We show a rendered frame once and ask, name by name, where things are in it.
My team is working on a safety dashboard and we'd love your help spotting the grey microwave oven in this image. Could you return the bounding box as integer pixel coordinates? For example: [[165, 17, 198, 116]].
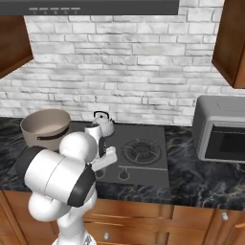
[[191, 94, 245, 165]]

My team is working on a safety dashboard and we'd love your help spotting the white kettle with black handle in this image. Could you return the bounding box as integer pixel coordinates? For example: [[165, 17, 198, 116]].
[[92, 110, 116, 138]]

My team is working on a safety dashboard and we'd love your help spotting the grey range hood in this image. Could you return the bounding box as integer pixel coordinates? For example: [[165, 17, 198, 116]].
[[0, 0, 180, 16]]

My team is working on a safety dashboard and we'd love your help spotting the beige cooking pot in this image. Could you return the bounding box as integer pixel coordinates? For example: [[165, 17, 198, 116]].
[[19, 108, 72, 153]]

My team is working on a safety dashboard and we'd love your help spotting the round grey hob knob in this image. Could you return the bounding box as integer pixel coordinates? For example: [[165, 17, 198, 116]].
[[95, 168, 106, 179], [118, 169, 130, 182]]

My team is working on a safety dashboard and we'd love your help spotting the brown wooden drawer front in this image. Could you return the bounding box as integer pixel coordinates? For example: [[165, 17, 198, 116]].
[[84, 197, 175, 224]]

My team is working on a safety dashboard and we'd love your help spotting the brown wooden cabinet door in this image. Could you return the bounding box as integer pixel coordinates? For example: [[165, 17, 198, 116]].
[[0, 189, 60, 245], [203, 207, 245, 245]]

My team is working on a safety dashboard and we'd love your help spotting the brown drawer front with knob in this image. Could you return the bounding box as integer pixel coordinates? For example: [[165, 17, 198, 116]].
[[82, 221, 170, 245]]

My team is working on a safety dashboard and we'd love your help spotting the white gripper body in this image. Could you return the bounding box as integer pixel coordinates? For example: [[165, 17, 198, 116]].
[[90, 145, 119, 172]]

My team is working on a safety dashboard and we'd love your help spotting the dark grey hob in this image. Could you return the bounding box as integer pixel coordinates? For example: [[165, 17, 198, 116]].
[[7, 121, 171, 189]]

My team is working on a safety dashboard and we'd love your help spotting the brown wooden wall cabinet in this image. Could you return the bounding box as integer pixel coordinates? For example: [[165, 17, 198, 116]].
[[212, 0, 245, 90], [0, 14, 34, 79]]

